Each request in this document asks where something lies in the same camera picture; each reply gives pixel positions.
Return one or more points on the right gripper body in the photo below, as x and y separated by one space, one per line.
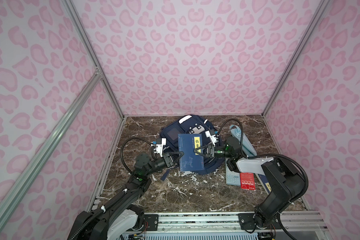
212 152

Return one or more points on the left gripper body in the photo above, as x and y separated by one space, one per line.
167 160

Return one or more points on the blue book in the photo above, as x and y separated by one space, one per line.
265 183
190 161

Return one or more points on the navy blue student backpack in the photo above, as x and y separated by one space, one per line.
190 124

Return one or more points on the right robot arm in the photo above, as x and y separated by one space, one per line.
282 177

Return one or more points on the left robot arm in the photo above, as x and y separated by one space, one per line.
119 214

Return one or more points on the light blue pencil pouch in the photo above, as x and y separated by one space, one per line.
247 147

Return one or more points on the light blue calculator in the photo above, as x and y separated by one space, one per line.
232 178

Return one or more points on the red calculator package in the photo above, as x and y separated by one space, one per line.
247 181

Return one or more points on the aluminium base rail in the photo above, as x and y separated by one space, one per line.
302 225

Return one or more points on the aluminium frame post left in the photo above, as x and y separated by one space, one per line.
78 25

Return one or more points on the aluminium frame post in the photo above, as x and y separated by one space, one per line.
314 23
78 25

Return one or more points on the aluminium frame post right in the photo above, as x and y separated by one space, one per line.
314 23

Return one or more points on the aluminium frame strut left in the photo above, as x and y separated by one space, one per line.
21 186

